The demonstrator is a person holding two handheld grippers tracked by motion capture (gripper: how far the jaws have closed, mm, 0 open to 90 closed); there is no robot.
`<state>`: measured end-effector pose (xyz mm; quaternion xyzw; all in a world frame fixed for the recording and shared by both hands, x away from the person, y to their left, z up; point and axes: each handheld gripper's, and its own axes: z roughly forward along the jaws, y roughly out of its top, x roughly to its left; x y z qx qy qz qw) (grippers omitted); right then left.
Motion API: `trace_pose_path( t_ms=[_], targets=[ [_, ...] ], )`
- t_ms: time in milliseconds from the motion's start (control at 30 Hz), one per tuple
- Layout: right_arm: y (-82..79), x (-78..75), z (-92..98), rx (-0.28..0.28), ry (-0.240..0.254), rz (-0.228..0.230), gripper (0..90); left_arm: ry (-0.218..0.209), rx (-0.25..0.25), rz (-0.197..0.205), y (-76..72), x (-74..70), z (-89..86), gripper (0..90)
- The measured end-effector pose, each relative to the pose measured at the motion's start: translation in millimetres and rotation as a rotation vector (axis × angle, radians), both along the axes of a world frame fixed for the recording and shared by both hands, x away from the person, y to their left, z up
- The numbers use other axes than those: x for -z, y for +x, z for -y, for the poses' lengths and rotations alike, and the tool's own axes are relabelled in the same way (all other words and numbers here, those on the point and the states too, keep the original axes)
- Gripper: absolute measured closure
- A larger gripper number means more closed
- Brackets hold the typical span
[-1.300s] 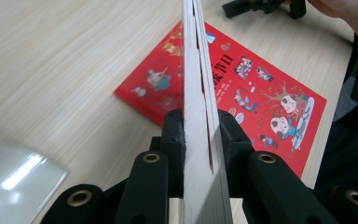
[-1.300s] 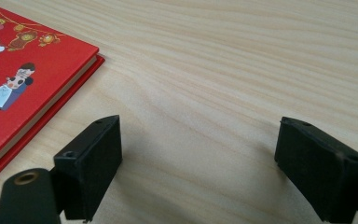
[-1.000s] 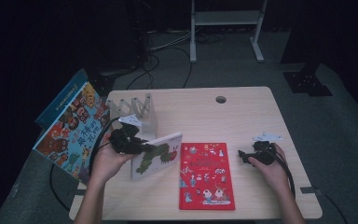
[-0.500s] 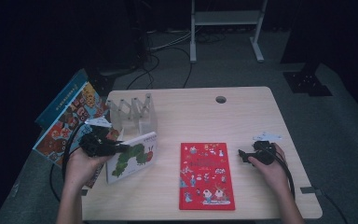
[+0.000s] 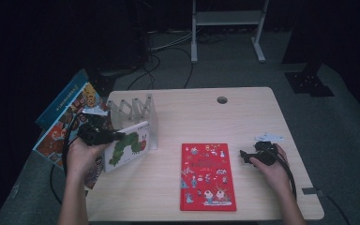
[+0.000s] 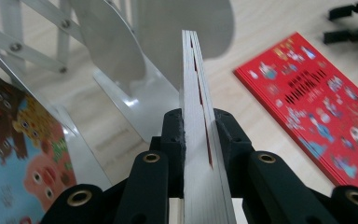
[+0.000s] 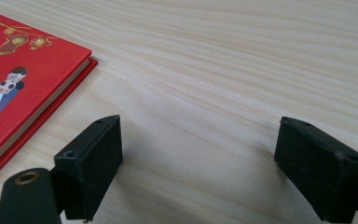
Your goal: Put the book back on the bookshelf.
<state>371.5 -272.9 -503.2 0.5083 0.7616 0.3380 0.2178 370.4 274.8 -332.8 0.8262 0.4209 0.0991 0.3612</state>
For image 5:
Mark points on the black stand with base plate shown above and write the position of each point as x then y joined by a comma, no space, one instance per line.
309,82
104,82

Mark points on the white expandable book rack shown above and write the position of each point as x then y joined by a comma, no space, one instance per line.
152,118

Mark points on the colourful animals picture book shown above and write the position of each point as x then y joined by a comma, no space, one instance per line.
54,140

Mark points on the person's right hand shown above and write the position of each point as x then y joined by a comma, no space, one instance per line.
276,175

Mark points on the white metal table frame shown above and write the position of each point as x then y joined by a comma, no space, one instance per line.
228,18

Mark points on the red picture book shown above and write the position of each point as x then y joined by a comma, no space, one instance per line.
207,176

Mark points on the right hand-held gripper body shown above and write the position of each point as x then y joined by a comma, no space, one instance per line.
265,154

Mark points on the person's left hand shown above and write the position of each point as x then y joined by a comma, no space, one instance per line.
79,159

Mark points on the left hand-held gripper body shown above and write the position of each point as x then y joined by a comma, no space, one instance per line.
93,132

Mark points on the black tape strip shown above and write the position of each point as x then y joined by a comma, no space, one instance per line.
311,191

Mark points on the white caterpillar picture book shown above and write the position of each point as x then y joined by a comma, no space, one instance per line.
128,148

